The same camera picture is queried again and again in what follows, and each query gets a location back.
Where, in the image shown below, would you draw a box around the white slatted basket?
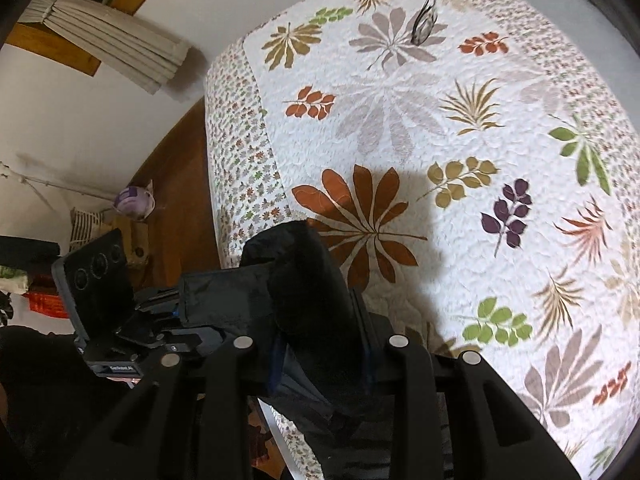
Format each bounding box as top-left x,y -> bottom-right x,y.
68,206 -> 109,252

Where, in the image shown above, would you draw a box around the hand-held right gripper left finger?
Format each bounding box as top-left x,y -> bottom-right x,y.
60,335 -> 278,480

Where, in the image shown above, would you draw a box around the wooden framed window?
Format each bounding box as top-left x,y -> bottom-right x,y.
5,0 -> 187,77

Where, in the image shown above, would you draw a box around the black pants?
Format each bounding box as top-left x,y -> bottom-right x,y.
177,220 -> 453,480

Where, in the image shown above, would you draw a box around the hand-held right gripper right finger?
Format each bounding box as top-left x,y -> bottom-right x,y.
361,335 -> 584,480

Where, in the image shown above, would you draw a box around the beige curtain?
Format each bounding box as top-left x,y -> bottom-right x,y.
22,0 -> 194,95

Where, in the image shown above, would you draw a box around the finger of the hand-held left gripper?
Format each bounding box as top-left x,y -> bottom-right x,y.
134,285 -> 184,320
161,325 -> 224,359

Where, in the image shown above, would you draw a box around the floral quilt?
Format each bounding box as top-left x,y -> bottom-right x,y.
204,0 -> 640,480

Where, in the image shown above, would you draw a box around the thin white pole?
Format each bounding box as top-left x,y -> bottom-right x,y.
0,160 -> 119,202

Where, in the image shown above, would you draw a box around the person's left forearm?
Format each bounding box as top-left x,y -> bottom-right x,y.
0,324 -> 136,480

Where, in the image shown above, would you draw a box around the purple and white bag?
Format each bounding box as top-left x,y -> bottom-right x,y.
113,180 -> 157,222

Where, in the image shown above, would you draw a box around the red plastic basket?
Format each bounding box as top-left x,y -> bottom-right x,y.
22,285 -> 72,319

